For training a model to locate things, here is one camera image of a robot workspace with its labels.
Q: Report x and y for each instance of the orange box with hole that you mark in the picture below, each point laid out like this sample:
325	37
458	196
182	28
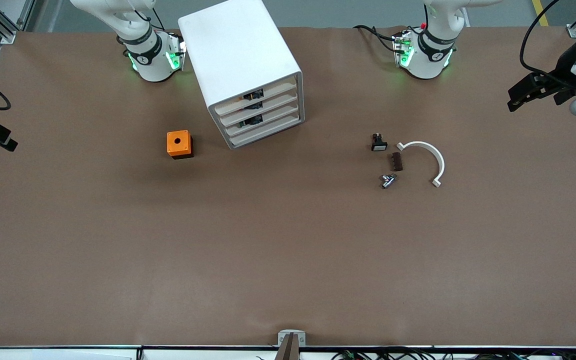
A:
178	143

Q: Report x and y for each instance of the white drawer of orange button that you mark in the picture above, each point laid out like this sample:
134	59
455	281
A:
283	89

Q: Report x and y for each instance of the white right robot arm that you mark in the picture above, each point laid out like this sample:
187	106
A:
150	60

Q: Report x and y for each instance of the empty white drawer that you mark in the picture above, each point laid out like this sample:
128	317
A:
283	120

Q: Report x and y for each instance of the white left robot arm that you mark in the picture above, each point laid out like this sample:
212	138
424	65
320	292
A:
425	55

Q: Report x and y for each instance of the white drawer with green button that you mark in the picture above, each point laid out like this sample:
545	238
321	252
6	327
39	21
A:
283	110

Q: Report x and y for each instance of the white drawer cabinet housing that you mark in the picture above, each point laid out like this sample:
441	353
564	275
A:
238	45

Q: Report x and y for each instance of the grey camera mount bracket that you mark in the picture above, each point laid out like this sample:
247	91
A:
291	340

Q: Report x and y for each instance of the white drawer with red button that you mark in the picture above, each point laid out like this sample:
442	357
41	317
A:
283	100

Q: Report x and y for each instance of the brown terminal block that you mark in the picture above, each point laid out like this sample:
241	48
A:
396	161

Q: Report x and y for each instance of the silver key switch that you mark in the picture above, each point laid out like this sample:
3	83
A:
388	180

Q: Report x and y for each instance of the green cap push button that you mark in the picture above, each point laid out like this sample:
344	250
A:
251	121

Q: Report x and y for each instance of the white curved bracket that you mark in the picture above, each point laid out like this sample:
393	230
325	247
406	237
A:
435	155

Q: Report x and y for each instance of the black white square push button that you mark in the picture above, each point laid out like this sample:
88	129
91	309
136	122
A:
379	144

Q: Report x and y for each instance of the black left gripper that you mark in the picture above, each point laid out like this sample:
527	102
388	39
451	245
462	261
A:
561	70

